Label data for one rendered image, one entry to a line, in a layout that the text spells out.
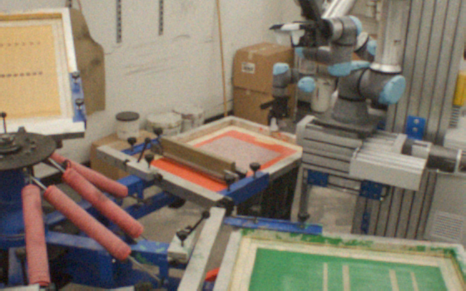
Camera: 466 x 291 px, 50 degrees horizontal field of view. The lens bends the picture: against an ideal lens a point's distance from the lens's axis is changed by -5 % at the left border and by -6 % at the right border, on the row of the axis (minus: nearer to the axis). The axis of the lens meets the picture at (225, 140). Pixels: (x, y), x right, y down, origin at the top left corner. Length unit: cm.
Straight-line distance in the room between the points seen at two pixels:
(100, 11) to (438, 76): 287
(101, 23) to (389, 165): 291
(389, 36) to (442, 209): 78
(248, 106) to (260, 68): 46
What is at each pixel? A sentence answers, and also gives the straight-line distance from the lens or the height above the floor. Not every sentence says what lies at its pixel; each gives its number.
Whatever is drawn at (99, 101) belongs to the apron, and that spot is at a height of 62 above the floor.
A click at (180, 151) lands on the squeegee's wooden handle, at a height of 102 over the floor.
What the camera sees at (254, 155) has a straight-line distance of 242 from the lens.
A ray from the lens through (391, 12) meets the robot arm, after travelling 188.
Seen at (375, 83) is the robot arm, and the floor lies 144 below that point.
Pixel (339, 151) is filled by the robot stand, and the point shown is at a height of 114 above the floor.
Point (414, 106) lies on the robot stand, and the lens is 216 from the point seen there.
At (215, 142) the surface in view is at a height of 96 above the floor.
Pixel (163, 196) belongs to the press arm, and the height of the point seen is 92.
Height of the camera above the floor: 191
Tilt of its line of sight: 22 degrees down
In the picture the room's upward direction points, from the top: 2 degrees clockwise
